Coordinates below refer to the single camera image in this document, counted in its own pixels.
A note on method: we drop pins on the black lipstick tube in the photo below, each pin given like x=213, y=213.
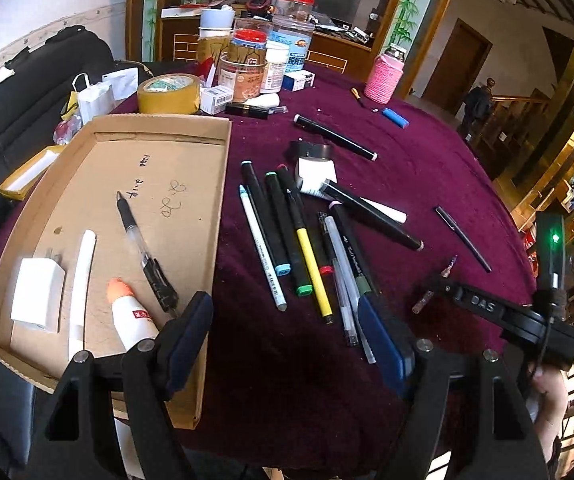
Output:
x=247, y=110

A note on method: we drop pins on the blue lighter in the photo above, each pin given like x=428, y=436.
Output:
x=396, y=117

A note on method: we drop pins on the white paper bag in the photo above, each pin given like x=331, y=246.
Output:
x=94, y=102

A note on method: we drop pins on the clear black ballpoint pen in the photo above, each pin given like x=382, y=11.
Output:
x=132, y=227

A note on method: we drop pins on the thin black pen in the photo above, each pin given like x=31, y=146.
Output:
x=462, y=237

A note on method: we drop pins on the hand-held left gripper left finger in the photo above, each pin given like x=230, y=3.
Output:
x=189, y=345

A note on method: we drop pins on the brown printed box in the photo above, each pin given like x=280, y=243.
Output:
x=209, y=52

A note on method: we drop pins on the white pill bottle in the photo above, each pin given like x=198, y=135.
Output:
x=274, y=67

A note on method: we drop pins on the cardboard tray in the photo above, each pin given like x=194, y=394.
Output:
x=167, y=160

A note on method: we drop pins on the black tape roll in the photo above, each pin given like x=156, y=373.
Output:
x=317, y=151

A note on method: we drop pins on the frosted white gel pen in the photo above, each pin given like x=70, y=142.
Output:
x=338, y=242

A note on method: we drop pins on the blue label plastic jar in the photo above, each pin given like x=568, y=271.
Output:
x=294, y=50

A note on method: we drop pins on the black marker red cap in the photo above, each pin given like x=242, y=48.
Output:
x=285, y=180

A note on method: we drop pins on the black marker green cap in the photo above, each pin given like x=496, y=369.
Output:
x=282, y=220

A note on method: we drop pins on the white power adapter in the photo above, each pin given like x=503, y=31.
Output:
x=37, y=292

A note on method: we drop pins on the red snack packet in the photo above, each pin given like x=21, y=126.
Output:
x=67, y=131

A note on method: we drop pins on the light blue cup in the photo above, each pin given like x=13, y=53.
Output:
x=216, y=19

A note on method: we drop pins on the tall red lid jar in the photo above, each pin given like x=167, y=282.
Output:
x=292, y=7

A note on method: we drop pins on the thin white pen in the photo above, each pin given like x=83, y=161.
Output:
x=262, y=247

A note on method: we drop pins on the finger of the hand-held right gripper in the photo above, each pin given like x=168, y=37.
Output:
x=477, y=302

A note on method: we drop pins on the black leather chair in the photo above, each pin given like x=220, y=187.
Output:
x=32, y=90

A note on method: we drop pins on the tan packing tape roll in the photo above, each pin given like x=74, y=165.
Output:
x=167, y=102

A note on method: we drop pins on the brown door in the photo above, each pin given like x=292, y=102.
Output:
x=464, y=65

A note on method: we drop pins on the small white barcode box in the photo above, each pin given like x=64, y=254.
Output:
x=214, y=100

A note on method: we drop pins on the yellow box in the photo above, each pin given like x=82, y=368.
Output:
x=22, y=177

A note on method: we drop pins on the small red lid jar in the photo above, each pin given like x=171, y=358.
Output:
x=248, y=40

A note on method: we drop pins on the large black marker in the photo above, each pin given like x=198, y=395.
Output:
x=372, y=215
x=334, y=136

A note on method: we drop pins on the yellow black pen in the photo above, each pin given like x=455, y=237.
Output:
x=314, y=275

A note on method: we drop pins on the white stick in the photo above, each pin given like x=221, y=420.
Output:
x=82, y=280

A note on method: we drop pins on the black marker blue cap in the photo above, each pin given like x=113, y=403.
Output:
x=262, y=210

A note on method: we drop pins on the wooden cabinet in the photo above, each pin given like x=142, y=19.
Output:
x=327, y=55

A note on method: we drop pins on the wooden stair railing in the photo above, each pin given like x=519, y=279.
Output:
x=512, y=125

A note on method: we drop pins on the clear gel pen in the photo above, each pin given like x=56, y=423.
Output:
x=343, y=307

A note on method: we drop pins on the orange tip glue bottle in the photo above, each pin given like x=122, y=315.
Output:
x=132, y=317

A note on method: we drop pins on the small yellow black tool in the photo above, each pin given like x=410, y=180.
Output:
x=356, y=94

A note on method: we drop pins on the white charger cube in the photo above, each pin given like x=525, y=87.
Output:
x=315, y=172

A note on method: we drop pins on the clear blue pen cap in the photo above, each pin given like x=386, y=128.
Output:
x=277, y=109

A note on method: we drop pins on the white blue small box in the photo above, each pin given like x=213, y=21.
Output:
x=298, y=81

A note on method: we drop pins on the white packet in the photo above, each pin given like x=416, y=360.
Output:
x=124, y=82

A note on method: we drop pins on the orange label clear jar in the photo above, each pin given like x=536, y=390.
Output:
x=242, y=82

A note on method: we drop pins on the olive green black pen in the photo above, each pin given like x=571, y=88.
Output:
x=354, y=255

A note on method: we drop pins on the maroon tablecloth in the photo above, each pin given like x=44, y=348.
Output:
x=417, y=170

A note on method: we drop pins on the person's right hand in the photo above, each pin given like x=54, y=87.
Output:
x=551, y=395

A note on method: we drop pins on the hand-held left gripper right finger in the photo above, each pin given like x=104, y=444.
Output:
x=384, y=347

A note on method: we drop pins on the pink knitted bottle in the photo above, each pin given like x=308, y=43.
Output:
x=384, y=80

